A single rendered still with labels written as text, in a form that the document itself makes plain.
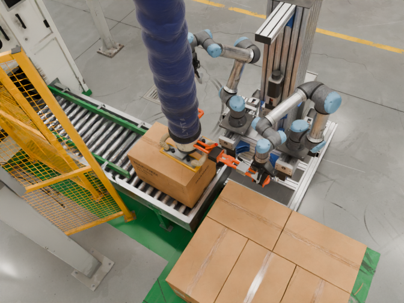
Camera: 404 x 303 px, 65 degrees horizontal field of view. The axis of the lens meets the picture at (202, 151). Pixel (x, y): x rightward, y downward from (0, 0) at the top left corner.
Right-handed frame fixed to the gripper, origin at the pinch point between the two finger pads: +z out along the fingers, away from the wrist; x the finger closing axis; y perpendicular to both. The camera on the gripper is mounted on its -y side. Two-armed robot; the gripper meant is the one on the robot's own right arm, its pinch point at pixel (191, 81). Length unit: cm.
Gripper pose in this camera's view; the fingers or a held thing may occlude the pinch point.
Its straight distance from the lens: 226.8
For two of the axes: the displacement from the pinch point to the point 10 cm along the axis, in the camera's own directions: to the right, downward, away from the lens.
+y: 5.2, -7.2, 4.5
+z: 0.9, 5.7, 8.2
